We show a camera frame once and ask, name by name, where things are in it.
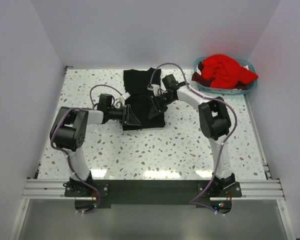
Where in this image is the purple cable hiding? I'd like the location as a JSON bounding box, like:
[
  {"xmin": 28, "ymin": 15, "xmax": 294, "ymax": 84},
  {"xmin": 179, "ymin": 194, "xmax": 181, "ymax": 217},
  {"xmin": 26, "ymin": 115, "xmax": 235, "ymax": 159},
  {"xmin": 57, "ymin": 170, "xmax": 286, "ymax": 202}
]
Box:
[
  {"xmin": 147, "ymin": 62, "xmax": 239, "ymax": 210},
  {"xmin": 49, "ymin": 84, "xmax": 123, "ymax": 215}
]

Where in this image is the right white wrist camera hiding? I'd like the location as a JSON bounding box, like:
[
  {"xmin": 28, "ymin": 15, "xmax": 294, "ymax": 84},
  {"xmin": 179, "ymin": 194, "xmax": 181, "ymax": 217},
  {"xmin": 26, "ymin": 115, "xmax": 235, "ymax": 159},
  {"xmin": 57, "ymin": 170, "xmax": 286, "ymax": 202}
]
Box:
[{"xmin": 147, "ymin": 84, "xmax": 161, "ymax": 96}]

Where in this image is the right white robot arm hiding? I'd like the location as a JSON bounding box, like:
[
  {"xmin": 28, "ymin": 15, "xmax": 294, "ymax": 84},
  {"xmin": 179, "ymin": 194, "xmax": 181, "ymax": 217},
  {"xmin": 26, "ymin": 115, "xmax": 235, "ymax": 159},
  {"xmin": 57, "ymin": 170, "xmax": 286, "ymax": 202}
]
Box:
[{"xmin": 148, "ymin": 74, "xmax": 236, "ymax": 197}]

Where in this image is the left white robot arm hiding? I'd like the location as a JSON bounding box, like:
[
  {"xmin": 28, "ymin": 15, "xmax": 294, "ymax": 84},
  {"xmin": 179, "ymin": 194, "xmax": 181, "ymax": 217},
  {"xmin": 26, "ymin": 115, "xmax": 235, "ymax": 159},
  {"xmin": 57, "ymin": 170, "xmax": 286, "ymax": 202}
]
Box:
[{"xmin": 49, "ymin": 93, "xmax": 142, "ymax": 196}]

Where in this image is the teal plastic laundry basket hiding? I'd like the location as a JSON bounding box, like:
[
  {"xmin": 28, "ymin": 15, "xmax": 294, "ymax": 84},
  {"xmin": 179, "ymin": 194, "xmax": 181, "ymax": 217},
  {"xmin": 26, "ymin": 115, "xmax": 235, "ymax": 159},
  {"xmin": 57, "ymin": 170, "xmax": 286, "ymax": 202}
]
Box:
[{"xmin": 196, "ymin": 58, "xmax": 257, "ymax": 95}]

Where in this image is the red t shirt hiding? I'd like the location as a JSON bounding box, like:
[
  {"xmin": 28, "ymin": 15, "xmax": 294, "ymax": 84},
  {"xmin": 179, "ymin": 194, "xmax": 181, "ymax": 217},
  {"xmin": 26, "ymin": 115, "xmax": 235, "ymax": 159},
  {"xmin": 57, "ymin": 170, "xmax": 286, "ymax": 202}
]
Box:
[{"xmin": 200, "ymin": 54, "xmax": 259, "ymax": 90}]

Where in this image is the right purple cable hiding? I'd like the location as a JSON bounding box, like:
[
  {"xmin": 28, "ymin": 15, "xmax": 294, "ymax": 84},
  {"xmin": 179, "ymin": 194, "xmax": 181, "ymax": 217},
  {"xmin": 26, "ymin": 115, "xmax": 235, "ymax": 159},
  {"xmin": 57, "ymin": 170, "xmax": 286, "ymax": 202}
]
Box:
[{"xmin": 147, "ymin": 62, "xmax": 239, "ymax": 210}]

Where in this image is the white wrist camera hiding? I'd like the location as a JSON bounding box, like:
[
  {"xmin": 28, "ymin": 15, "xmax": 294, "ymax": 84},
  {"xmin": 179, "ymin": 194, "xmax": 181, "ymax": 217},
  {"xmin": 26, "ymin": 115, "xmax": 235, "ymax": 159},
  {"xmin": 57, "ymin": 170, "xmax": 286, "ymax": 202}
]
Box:
[
  {"xmin": 119, "ymin": 92, "xmax": 131, "ymax": 106},
  {"xmin": 147, "ymin": 84, "xmax": 161, "ymax": 96}
]

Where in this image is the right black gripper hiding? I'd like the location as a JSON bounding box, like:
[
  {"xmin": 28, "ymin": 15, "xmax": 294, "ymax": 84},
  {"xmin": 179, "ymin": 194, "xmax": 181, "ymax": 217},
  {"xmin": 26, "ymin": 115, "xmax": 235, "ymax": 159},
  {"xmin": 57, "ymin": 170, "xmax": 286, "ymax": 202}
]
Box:
[{"xmin": 148, "ymin": 92, "xmax": 177, "ymax": 119}]

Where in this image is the aluminium extrusion rail frame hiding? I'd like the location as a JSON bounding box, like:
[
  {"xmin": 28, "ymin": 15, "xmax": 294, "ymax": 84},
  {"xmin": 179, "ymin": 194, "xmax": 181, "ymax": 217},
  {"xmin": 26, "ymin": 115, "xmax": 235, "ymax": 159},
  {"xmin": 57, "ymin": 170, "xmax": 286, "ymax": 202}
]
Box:
[{"xmin": 8, "ymin": 65, "xmax": 297, "ymax": 240}]

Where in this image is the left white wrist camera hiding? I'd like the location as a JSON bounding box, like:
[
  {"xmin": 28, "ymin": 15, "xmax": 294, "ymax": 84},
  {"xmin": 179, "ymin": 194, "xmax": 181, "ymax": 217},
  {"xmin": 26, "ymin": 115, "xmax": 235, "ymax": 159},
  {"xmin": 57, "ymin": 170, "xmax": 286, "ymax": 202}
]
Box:
[{"xmin": 119, "ymin": 92, "xmax": 131, "ymax": 106}]

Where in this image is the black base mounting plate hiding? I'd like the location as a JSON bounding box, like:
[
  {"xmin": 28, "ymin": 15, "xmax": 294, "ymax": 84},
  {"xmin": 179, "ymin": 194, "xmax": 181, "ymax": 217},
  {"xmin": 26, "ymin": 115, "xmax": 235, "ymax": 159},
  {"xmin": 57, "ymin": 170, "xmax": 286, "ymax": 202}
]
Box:
[{"xmin": 63, "ymin": 179, "xmax": 242, "ymax": 213}]

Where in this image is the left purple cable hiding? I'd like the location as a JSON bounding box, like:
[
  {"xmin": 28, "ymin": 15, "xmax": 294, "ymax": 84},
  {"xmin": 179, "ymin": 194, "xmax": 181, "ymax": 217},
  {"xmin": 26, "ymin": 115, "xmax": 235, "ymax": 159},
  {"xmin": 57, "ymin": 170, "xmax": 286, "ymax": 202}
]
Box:
[{"xmin": 49, "ymin": 84, "xmax": 123, "ymax": 215}]

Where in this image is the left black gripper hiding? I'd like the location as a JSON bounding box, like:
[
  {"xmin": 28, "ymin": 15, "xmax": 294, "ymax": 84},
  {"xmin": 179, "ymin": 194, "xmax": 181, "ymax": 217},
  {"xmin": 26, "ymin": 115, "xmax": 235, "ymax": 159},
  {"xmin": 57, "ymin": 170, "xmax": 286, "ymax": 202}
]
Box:
[{"xmin": 107, "ymin": 104, "xmax": 141, "ymax": 126}]

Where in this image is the black t shirt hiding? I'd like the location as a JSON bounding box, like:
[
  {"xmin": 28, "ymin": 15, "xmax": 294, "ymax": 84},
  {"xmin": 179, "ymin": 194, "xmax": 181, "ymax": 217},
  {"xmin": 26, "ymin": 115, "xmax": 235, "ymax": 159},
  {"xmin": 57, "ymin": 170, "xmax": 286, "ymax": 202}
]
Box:
[{"xmin": 122, "ymin": 67, "xmax": 166, "ymax": 131}]

